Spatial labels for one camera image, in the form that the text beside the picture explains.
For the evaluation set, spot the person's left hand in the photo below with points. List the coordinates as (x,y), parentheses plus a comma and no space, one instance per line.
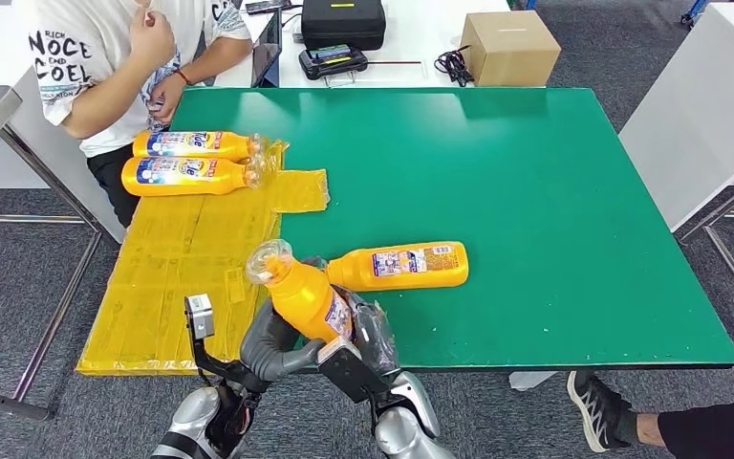
(167,100)

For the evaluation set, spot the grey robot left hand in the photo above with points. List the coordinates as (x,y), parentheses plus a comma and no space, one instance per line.
(269,351)

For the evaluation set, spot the person's right hand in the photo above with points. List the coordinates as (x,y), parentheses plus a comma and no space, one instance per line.
(152,38)

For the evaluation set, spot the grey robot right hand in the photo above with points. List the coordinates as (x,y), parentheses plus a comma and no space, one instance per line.
(376,336)

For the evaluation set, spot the orange plastic detergent bottle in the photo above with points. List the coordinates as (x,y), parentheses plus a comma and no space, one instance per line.
(177,185)
(304,298)
(399,279)
(228,147)

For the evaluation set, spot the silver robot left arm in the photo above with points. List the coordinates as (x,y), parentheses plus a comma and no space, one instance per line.
(193,412)

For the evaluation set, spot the person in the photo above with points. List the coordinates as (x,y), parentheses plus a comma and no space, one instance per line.
(82,63)

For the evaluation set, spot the dark tablet computer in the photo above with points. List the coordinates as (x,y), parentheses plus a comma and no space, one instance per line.
(267,47)

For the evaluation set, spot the black smartphone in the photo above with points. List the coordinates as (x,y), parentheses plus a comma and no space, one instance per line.
(269,6)

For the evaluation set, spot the white table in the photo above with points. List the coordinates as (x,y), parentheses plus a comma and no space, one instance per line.
(702,114)
(44,152)

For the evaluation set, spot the white table foot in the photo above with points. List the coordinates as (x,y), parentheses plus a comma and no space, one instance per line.
(531,380)

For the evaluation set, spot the black handheld controller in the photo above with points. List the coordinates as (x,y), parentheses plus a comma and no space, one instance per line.
(333,62)

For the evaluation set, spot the black hard carrying case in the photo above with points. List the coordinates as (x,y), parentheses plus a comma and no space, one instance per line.
(343,27)

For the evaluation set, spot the white desk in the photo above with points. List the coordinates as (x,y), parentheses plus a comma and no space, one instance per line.
(405,37)

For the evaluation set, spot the brown cardboard box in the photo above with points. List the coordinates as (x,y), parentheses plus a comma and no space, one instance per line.
(509,49)

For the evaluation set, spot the person's leg with sneaker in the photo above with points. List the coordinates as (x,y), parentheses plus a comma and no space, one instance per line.
(690,431)

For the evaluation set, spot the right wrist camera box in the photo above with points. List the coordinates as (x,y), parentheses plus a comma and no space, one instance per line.
(351,374)

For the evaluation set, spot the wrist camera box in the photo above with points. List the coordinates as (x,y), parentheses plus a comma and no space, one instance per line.
(351,374)
(200,317)

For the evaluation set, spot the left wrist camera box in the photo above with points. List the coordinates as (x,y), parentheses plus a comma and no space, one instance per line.
(200,317)

